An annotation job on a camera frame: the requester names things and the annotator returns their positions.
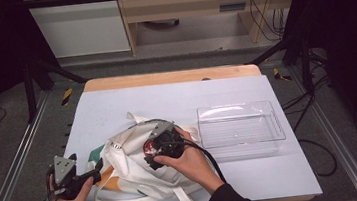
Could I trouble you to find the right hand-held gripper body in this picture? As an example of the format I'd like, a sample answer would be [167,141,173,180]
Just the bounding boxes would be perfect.
[147,118,187,162]

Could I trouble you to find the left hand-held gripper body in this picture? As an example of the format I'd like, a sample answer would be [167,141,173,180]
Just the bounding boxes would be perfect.
[43,152,86,201]

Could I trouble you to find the cream printed tote bag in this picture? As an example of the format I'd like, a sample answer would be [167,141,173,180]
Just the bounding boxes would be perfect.
[81,103,209,201]

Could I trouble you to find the person's right hand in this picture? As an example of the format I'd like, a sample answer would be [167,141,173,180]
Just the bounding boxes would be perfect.
[150,123,225,201]

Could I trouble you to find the white table mat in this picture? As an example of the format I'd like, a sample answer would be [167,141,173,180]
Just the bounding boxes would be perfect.
[29,68,324,201]

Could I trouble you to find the wooden table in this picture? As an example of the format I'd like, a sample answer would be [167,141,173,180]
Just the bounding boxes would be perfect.
[82,61,262,94]

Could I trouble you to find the clear plastic tray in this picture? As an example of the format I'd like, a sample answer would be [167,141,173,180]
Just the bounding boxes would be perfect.
[195,98,289,162]

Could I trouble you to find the yellow black tape strip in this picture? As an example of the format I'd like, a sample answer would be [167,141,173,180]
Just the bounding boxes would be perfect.
[272,66,293,83]
[60,86,75,107]

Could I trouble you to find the white cabinet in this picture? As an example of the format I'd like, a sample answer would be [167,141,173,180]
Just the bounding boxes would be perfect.
[21,0,132,62]

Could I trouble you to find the light wooden desk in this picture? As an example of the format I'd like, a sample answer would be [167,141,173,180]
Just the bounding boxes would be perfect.
[115,0,309,58]

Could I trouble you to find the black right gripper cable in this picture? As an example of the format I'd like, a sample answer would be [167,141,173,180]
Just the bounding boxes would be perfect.
[162,135,227,190]

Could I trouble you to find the black frame leg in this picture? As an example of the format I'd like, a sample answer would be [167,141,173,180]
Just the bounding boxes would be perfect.
[244,32,317,102]
[21,54,93,124]

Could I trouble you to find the black floor cables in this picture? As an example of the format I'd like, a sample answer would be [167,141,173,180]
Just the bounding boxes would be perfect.
[275,48,341,181]

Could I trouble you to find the black hanging cables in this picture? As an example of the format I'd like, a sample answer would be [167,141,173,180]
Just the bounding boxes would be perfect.
[246,0,291,45]

